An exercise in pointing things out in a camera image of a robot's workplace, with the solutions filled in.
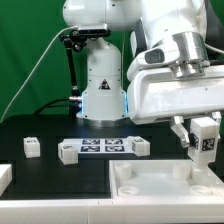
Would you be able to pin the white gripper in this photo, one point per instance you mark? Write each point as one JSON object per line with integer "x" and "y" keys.
{"x": 155, "y": 94}

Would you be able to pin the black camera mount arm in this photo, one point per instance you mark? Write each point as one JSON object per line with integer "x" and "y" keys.
{"x": 76, "y": 63}

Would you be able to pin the white square table top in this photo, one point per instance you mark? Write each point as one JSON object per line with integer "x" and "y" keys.
{"x": 162, "y": 178}

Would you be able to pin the grey camera on mount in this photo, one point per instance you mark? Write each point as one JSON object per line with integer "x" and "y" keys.
{"x": 97, "y": 30}

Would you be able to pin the white front fence rail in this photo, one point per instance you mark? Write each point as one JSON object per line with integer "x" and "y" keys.
{"x": 106, "y": 212}

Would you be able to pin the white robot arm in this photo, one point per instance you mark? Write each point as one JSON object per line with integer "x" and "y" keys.
{"x": 184, "y": 26}

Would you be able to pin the white left fence block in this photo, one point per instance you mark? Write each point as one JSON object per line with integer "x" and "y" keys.
{"x": 5, "y": 176}

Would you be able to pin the fiducial marker sheet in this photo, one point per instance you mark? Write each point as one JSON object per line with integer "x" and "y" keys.
{"x": 99, "y": 145}

